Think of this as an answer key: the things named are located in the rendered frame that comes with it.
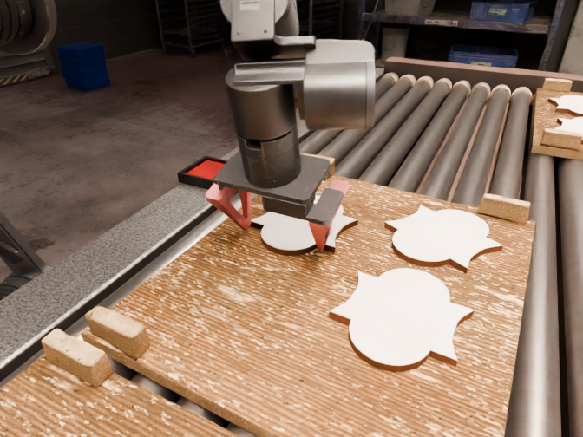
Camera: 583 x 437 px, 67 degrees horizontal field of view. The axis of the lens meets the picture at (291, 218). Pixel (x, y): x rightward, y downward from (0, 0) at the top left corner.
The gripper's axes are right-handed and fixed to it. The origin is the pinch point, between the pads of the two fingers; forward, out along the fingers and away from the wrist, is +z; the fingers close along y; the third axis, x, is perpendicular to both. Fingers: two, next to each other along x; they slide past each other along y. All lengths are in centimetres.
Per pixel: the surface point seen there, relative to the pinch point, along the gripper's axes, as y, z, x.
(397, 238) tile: -12.2, 2.0, -4.9
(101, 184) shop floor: 186, 127, -104
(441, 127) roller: -10, 17, -51
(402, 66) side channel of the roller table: 7, 25, -91
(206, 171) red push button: 20.2, 5.9, -12.9
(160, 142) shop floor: 196, 144, -171
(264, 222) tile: 3.5, 1.3, -1.7
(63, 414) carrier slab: 5.3, -5.0, 26.5
